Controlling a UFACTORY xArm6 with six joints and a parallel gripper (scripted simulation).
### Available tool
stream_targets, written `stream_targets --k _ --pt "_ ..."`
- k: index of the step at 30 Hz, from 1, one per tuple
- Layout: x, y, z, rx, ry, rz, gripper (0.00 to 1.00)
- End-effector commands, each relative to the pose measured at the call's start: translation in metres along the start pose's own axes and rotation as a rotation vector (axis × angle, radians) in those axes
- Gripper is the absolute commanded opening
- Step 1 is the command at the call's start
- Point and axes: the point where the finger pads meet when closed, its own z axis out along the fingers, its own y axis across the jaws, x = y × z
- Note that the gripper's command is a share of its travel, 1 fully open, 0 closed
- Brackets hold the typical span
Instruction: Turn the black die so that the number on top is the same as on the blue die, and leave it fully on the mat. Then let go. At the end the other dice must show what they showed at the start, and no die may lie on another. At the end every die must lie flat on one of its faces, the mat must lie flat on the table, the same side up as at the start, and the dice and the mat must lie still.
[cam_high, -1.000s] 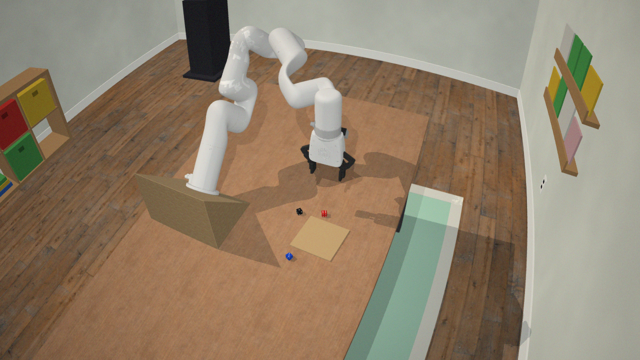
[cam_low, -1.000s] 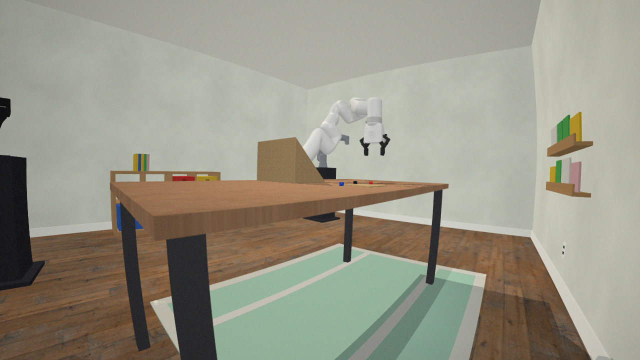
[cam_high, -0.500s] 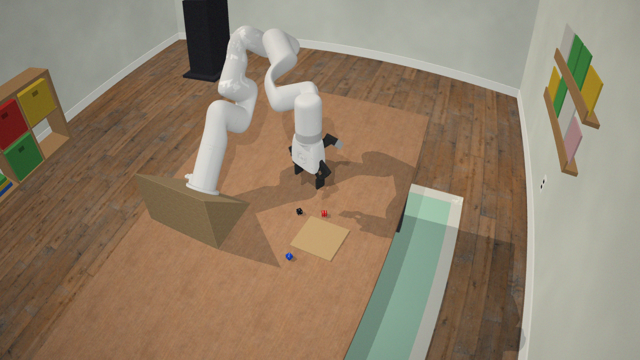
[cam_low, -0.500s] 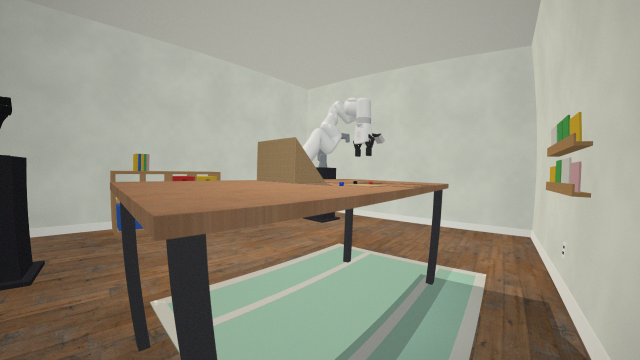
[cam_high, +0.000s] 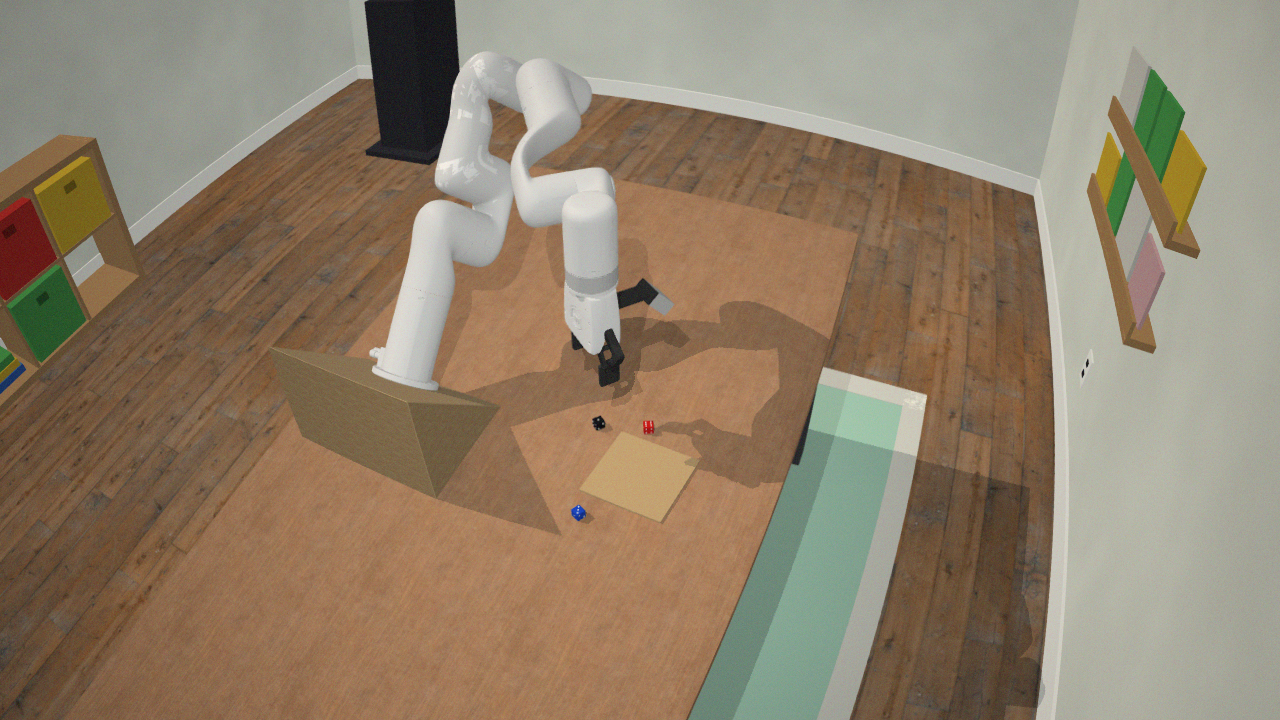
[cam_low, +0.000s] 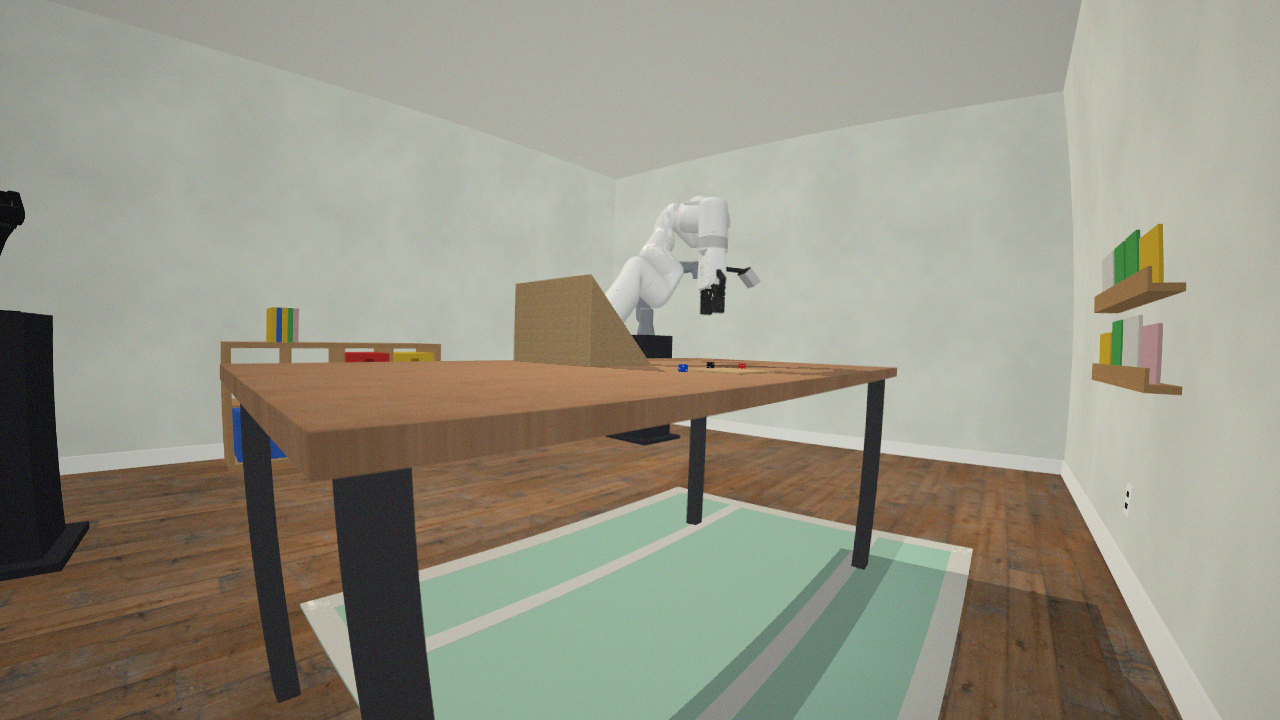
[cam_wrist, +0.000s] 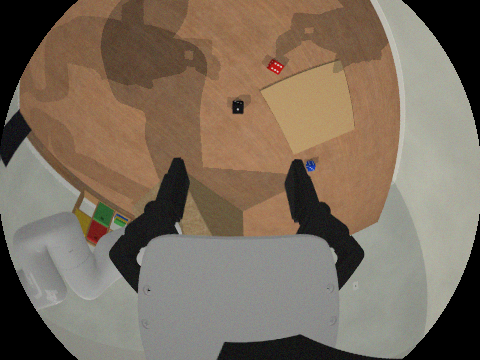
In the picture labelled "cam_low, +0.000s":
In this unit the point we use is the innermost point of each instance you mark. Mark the tan flat mat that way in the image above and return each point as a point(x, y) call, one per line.
point(730, 370)

